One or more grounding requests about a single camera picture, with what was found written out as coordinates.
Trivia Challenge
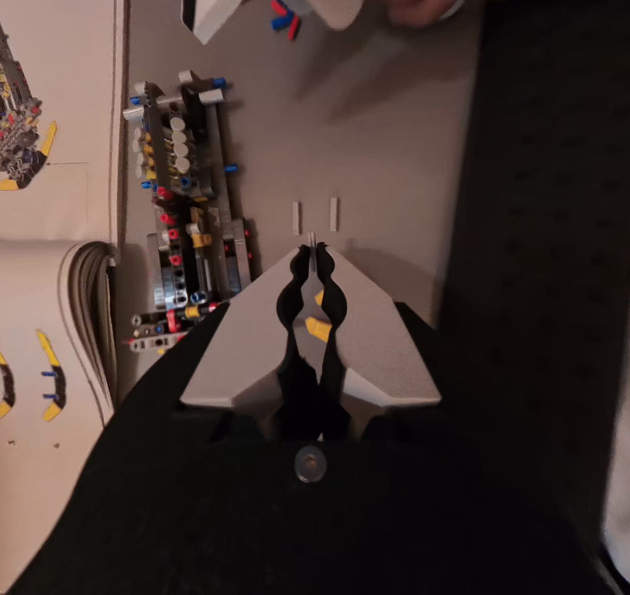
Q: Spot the white instruction booklet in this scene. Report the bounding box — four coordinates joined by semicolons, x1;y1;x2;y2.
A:
0;0;133;586

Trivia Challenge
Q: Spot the pile of small lego pins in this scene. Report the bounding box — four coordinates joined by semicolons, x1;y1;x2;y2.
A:
245;0;302;41

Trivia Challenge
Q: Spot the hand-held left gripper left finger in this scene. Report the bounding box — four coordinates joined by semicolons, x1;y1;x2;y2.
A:
178;245;322;441

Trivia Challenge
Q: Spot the lego car chassis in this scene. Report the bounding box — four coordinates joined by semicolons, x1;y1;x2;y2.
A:
121;70;258;356

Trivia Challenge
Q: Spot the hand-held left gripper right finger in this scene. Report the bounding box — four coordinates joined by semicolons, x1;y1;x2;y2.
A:
316;242;443;441

